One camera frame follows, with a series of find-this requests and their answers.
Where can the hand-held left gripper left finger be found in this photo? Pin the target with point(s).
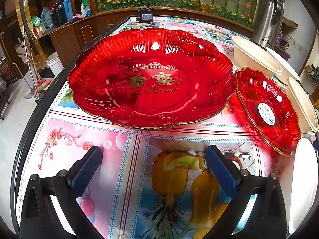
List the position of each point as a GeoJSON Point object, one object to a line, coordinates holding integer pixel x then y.
{"type": "Point", "coordinates": [86, 171]}

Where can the dark green yellow bundle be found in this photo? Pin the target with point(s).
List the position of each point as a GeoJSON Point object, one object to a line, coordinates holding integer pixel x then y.
{"type": "Point", "coordinates": [311, 71]}

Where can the fruit printed tablecloth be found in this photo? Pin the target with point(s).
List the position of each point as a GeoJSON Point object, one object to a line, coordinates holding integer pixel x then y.
{"type": "Point", "coordinates": [112, 149]}

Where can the wooden side cabinet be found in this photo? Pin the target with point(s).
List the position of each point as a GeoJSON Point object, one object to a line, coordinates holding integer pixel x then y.
{"type": "Point", "coordinates": [286, 51]}

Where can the small black device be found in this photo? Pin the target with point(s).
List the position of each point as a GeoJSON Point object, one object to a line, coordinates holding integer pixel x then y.
{"type": "Point", "coordinates": [145, 16]}

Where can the black thermos jug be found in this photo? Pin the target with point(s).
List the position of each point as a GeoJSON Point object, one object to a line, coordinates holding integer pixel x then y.
{"type": "Point", "coordinates": [58, 11]}

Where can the large red plate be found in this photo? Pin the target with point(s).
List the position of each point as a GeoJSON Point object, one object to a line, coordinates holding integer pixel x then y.
{"type": "Point", "coordinates": [149, 79]}

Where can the white bottle with green cap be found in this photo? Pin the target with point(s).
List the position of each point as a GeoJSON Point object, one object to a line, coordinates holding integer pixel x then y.
{"type": "Point", "coordinates": [86, 6]}

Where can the small red plate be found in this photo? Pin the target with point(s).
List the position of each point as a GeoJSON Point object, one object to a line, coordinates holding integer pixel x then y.
{"type": "Point", "coordinates": [269, 112]}

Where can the curved wooden counter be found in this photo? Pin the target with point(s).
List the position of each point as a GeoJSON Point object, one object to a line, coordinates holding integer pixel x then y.
{"type": "Point", "coordinates": [74, 32]}

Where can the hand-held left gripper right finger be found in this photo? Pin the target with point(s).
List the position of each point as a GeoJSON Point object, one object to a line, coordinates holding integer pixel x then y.
{"type": "Point", "coordinates": [219, 171]}

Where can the floor mop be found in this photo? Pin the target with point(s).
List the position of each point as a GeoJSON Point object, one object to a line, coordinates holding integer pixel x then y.
{"type": "Point", "coordinates": [37, 95]}

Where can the white bucket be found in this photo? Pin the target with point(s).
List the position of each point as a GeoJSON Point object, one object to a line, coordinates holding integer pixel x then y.
{"type": "Point", "coordinates": [54, 63]}

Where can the grey blue water jug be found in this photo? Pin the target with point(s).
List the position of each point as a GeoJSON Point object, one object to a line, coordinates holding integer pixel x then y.
{"type": "Point", "coordinates": [46, 17]}

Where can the stainless steel thermos jug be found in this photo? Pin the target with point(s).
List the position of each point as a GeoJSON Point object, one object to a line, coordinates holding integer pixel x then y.
{"type": "Point", "coordinates": [266, 22]}

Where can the cream disposable bowl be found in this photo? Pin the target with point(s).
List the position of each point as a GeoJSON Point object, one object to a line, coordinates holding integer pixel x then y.
{"type": "Point", "coordinates": [254, 54]}
{"type": "Point", "coordinates": [301, 107]}

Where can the green packet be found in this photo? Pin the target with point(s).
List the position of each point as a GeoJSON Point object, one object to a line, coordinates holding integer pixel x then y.
{"type": "Point", "coordinates": [35, 21]}

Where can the pink cloth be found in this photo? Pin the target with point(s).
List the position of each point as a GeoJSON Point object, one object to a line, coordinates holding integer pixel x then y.
{"type": "Point", "coordinates": [78, 17]}

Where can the white disposable bowl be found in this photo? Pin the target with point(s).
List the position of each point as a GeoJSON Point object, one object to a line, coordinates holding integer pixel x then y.
{"type": "Point", "coordinates": [284, 64]}

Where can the white plate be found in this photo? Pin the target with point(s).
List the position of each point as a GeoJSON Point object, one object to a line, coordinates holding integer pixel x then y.
{"type": "Point", "coordinates": [304, 186]}

